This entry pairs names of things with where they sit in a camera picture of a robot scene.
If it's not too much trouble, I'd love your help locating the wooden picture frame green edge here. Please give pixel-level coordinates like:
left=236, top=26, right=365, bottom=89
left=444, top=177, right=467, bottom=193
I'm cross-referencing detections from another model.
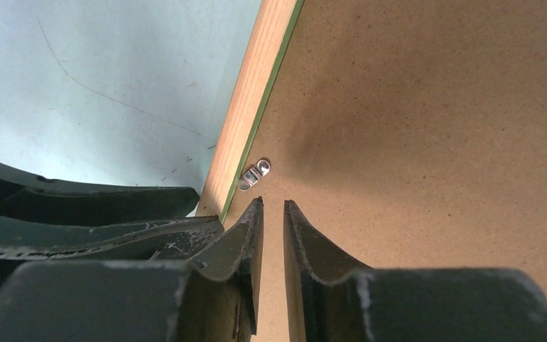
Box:
left=196, top=0, right=303, bottom=221

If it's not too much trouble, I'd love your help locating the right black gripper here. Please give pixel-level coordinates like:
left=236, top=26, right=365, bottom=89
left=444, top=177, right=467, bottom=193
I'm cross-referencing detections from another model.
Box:
left=0, top=163, right=264, bottom=341

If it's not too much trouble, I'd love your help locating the brown cardboard backing board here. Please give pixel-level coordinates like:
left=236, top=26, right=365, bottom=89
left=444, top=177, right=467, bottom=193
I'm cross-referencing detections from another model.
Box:
left=226, top=1, right=547, bottom=341

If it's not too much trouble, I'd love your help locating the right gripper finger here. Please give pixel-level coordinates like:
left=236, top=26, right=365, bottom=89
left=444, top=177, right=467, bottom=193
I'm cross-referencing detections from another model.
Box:
left=283, top=200, right=547, bottom=341

